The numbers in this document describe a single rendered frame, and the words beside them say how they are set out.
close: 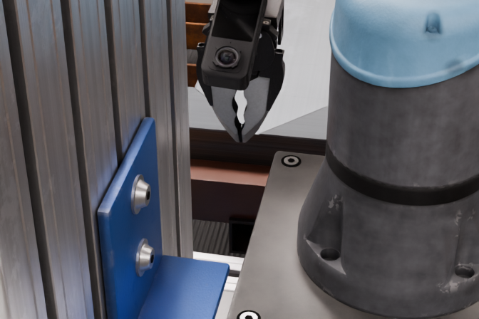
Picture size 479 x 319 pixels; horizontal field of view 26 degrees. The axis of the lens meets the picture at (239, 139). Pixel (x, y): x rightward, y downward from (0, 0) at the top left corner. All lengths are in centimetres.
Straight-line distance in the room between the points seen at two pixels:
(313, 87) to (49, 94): 95
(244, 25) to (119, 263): 57
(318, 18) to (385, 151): 81
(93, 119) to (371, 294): 35
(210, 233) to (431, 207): 90
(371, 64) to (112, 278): 26
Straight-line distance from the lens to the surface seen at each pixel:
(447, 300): 73
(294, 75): 132
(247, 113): 109
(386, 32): 63
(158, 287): 51
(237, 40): 98
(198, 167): 123
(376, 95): 65
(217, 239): 155
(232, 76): 96
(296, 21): 145
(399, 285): 72
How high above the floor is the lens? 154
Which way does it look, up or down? 34 degrees down
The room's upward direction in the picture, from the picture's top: straight up
